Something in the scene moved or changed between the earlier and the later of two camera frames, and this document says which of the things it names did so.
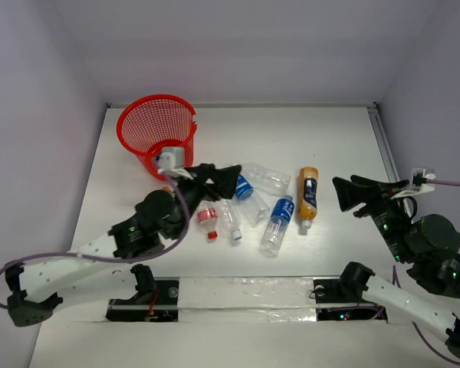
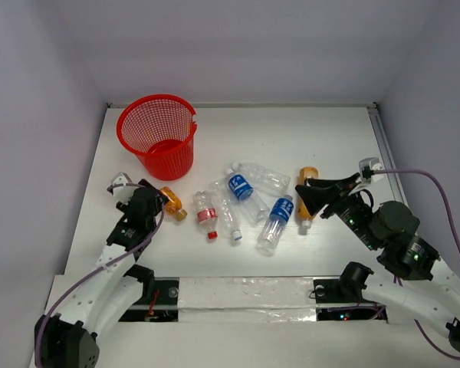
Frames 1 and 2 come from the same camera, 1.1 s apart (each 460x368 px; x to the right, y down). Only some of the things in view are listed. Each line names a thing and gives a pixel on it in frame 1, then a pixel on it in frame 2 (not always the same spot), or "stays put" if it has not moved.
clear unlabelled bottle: (266, 180) stays put
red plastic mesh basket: (149, 123) stays put
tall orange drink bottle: (307, 202) stays put
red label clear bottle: (208, 215) stays put
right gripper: (349, 192) -> (325, 191)
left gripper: (198, 180) -> (153, 195)
